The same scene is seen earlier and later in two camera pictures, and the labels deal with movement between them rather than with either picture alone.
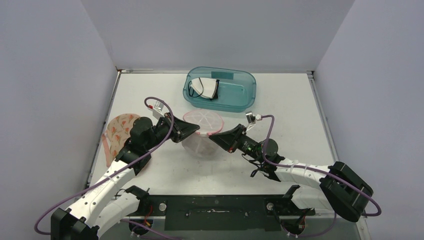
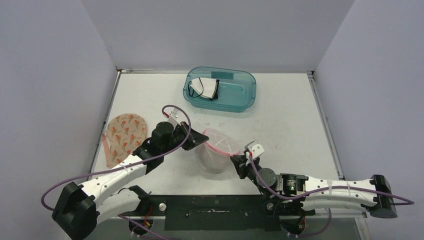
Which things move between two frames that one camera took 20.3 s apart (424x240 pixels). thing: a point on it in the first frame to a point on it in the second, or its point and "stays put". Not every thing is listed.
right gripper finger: [225, 142] to [237, 159]
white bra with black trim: [204, 87] stays put
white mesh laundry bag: [199, 143] to [216, 152]
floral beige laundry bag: [117, 131] stays put
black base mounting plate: [220, 212] stays put
